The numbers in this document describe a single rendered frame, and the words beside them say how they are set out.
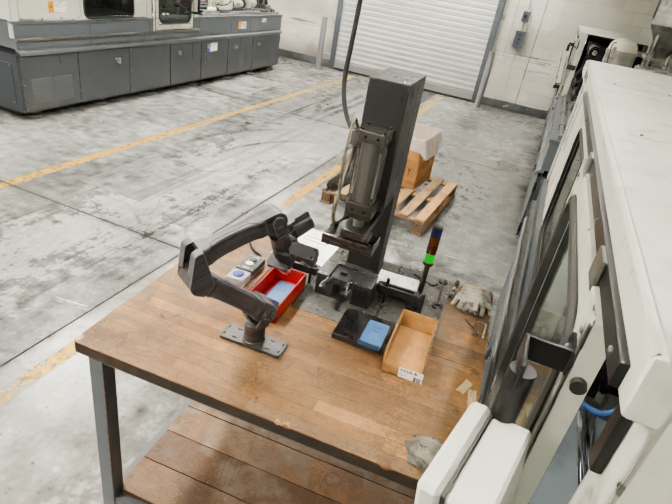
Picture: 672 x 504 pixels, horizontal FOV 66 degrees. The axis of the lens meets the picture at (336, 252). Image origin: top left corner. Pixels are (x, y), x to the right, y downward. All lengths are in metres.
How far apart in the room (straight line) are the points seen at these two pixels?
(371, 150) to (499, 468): 1.13
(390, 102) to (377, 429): 0.95
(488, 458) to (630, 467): 0.15
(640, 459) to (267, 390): 1.05
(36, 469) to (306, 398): 1.38
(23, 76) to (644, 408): 6.20
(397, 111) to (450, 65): 9.25
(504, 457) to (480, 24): 10.27
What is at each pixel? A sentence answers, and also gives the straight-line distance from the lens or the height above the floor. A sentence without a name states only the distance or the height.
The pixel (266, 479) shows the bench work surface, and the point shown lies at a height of 0.22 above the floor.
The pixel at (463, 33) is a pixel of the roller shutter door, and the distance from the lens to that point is 10.80.
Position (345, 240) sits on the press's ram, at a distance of 1.71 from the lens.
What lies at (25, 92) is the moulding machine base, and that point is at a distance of 6.41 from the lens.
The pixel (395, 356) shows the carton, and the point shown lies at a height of 0.91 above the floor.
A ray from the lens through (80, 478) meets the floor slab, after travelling 2.46.
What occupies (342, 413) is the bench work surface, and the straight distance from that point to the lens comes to 1.43.
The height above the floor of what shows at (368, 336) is 0.92.
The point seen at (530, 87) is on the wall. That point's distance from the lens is 10.78.
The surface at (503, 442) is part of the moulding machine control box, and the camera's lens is 0.69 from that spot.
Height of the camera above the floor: 1.93
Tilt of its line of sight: 29 degrees down
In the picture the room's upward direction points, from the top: 10 degrees clockwise
